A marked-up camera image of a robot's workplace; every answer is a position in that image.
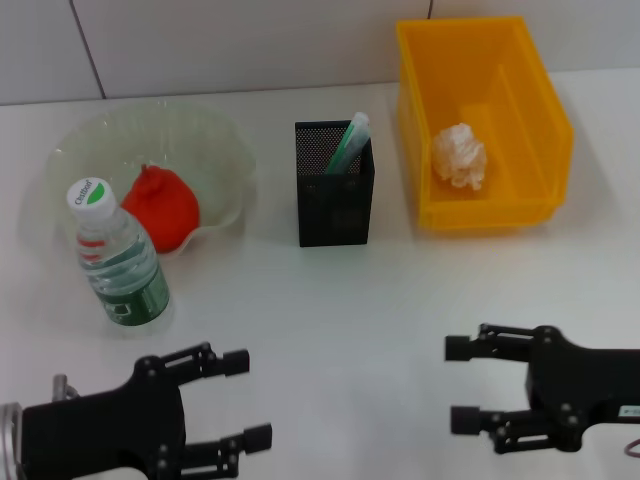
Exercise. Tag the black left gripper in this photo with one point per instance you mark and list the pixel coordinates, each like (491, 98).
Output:
(105, 430)

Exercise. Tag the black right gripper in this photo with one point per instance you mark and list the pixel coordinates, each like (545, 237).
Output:
(580, 390)

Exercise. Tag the clear green-label water bottle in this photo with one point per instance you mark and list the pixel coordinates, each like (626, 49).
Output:
(120, 260)

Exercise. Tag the orange fruit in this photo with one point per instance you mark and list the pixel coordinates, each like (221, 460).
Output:
(167, 215)

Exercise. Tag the white paper ball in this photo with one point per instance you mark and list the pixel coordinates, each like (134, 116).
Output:
(460, 157)

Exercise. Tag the green utility knife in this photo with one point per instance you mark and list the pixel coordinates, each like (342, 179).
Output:
(340, 152)

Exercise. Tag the black mesh pen holder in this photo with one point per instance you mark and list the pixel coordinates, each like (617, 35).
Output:
(320, 220)

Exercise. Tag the green glass fruit plate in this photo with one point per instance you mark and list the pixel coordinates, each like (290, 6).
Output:
(210, 150)

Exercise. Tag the yellow plastic bin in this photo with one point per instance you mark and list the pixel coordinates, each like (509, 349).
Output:
(500, 90)

